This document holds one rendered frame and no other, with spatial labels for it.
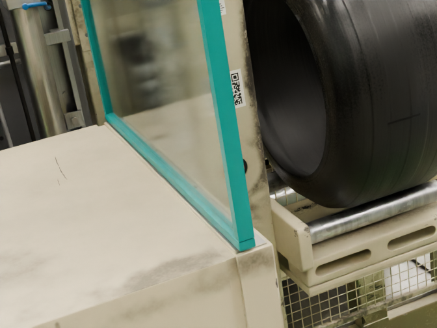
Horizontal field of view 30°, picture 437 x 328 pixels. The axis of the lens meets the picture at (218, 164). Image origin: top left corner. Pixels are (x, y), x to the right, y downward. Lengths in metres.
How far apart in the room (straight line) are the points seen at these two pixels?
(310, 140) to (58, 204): 0.99
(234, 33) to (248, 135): 0.20
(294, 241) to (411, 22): 0.47
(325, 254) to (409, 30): 0.48
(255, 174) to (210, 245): 0.74
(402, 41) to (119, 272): 0.79
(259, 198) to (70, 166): 0.56
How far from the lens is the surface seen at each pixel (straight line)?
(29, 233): 1.02
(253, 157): 1.62
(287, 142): 1.95
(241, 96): 1.57
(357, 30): 1.47
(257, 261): 0.88
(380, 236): 1.71
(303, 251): 1.61
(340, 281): 1.70
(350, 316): 2.45
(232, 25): 1.53
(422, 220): 1.77
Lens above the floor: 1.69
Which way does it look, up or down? 22 degrees down
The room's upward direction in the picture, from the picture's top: 9 degrees counter-clockwise
